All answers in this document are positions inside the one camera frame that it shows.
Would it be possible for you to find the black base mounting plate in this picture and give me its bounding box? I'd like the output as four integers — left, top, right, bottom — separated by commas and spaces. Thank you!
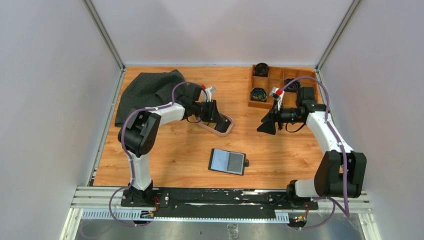
120, 187, 318, 219

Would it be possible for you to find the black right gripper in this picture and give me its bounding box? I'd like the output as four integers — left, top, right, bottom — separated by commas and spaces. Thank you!
257, 99, 303, 135

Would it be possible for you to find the dark green dotted cloth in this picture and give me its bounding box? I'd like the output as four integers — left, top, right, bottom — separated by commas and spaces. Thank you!
114, 69, 185, 128

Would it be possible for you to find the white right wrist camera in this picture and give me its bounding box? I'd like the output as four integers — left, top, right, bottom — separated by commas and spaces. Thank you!
269, 87, 285, 111

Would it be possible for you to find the pink oval plastic tray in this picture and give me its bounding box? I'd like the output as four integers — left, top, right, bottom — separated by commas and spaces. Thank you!
194, 113, 234, 137

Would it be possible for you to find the aluminium frame rail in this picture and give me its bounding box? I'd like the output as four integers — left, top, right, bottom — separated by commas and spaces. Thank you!
60, 186, 381, 240

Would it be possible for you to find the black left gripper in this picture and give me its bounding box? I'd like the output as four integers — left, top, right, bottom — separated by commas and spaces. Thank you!
192, 99, 224, 124

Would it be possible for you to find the rolled dark belt top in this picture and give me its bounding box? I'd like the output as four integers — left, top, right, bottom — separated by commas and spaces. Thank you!
253, 62, 270, 78

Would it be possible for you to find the black leather card holder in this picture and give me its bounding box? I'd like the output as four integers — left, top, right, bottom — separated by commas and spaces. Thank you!
208, 148, 250, 176

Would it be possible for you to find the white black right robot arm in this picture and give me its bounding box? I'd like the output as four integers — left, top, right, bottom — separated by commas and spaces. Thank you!
256, 86, 367, 209

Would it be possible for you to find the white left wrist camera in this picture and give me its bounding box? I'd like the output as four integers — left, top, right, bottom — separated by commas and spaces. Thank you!
201, 86, 217, 102

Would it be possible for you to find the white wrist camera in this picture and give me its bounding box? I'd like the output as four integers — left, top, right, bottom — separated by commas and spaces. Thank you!
201, 86, 217, 102
269, 87, 285, 111

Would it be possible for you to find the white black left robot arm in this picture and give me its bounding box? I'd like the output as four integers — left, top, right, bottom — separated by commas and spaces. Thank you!
118, 81, 234, 207

